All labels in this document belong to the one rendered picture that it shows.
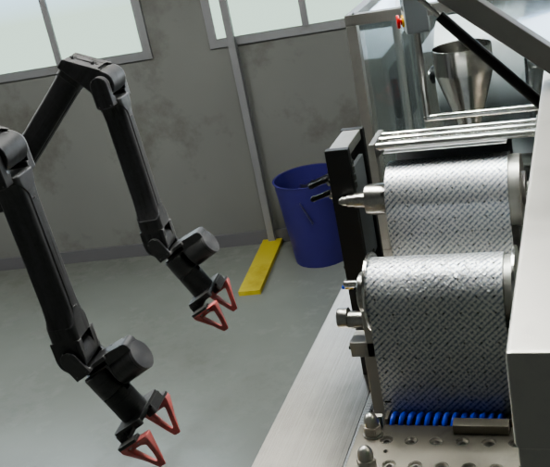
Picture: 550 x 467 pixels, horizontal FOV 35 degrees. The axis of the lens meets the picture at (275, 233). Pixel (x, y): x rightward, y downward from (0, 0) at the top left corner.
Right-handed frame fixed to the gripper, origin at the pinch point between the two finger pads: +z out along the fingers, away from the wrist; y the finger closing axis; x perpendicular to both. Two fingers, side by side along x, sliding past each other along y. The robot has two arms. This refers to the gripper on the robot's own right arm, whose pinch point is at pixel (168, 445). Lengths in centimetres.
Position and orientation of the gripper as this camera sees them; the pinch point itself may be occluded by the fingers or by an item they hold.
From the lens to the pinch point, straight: 170.6
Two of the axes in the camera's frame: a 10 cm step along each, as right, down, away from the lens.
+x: -7.5, 5.4, 3.9
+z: 6.4, 7.4, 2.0
